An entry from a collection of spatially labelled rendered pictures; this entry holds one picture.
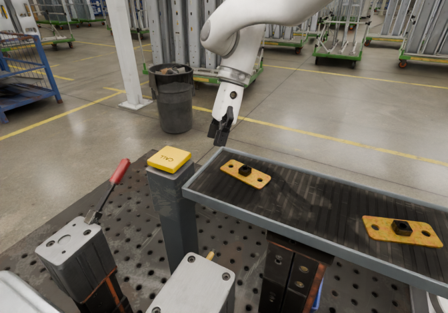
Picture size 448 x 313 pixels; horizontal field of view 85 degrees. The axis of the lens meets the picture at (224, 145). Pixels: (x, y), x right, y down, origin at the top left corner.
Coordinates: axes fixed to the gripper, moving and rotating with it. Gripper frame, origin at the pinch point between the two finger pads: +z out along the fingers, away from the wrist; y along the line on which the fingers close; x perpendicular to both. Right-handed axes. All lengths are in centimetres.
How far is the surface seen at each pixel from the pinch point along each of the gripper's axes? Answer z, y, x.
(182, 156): 1.3, -19.0, 10.5
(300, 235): 2.3, -39.9, -3.4
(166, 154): 1.9, -17.6, 13.4
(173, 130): 43, 223, -8
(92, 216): 16.1, -19.1, 23.8
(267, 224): 3.0, -37.1, -0.2
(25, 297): 28.0, -25.4, 30.3
